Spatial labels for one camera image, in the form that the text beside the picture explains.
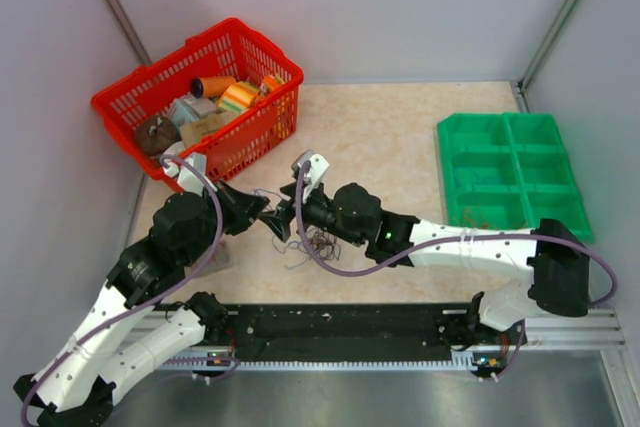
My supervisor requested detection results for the white round lid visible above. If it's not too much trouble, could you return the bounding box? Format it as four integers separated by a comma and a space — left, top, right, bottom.
160, 141, 186, 162

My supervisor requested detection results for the dark wire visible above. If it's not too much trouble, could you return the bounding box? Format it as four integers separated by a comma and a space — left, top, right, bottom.
299, 227, 344, 263

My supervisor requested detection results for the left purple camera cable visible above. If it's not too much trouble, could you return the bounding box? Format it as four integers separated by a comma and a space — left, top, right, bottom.
19, 155, 244, 427

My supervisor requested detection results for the red plastic shopping basket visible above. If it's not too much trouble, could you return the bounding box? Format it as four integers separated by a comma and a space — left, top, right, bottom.
91, 18, 304, 190

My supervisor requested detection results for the yellow striped sponge pack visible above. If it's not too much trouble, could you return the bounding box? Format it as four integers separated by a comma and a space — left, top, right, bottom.
218, 81, 259, 114

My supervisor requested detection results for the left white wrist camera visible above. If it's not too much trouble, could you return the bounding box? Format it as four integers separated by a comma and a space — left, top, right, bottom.
160, 153, 208, 194

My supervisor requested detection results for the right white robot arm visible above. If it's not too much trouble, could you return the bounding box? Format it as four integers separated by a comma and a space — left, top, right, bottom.
259, 183, 590, 343

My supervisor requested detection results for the pale blue box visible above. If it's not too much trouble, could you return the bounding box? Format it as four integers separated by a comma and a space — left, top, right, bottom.
167, 94, 220, 127

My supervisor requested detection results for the orange snack packet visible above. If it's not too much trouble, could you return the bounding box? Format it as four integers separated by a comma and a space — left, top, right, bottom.
259, 74, 285, 98

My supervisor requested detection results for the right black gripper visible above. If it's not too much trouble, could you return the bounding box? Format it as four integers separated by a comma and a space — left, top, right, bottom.
260, 179, 367, 248

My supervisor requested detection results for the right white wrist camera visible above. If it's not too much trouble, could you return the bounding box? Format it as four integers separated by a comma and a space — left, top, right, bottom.
291, 150, 330, 203

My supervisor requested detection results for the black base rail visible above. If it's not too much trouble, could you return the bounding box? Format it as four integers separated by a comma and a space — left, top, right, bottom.
205, 303, 516, 365

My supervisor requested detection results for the brown cardboard box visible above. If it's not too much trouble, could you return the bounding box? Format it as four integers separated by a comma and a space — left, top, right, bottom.
179, 111, 238, 148

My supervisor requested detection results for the brown round bun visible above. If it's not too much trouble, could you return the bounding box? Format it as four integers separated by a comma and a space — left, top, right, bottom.
134, 114, 181, 157

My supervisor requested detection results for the thin red wire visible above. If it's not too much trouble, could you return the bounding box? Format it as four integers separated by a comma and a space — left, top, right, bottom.
459, 206, 501, 231

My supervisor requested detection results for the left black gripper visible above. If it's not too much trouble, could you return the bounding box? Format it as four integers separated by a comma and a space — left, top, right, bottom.
182, 177, 271, 265

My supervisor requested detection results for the green compartment tray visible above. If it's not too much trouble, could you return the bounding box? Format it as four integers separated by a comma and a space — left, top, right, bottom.
436, 112, 594, 242

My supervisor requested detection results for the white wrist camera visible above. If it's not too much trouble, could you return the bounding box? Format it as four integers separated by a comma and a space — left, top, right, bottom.
160, 153, 208, 194
291, 150, 330, 203

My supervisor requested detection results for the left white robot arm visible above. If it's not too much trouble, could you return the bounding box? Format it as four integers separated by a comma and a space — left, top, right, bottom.
14, 181, 269, 426

